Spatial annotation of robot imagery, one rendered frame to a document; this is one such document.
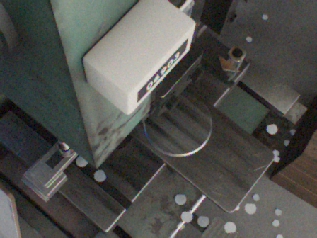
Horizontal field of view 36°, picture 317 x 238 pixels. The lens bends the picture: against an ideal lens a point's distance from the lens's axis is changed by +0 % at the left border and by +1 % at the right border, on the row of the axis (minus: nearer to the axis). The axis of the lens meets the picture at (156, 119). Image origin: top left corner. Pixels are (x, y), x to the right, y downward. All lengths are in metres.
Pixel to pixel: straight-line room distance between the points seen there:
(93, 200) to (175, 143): 0.19
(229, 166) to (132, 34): 0.58
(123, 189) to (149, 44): 0.63
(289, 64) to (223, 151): 1.04
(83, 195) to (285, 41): 1.20
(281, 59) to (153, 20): 1.57
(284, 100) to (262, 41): 0.82
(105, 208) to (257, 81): 0.43
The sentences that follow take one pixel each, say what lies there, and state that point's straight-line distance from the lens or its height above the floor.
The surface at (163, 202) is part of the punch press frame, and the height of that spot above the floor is 0.65.
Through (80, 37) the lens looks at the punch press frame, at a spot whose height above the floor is 1.36.
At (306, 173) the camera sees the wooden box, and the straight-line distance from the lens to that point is 1.52.
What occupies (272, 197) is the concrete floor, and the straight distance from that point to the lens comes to 1.71.
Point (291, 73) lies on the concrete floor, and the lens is 1.87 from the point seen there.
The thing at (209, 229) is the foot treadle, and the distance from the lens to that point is 1.48.
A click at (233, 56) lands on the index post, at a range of 0.94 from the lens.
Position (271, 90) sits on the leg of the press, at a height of 0.64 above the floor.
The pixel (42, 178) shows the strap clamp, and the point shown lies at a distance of 0.89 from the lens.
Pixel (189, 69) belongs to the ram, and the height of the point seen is 0.97.
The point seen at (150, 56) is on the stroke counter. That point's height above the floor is 1.34.
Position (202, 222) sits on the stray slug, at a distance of 0.99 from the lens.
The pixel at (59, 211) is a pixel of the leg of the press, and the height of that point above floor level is 0.62.
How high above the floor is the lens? 1.62
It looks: 71 degrees down
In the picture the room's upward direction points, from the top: 9 degrees clockwise
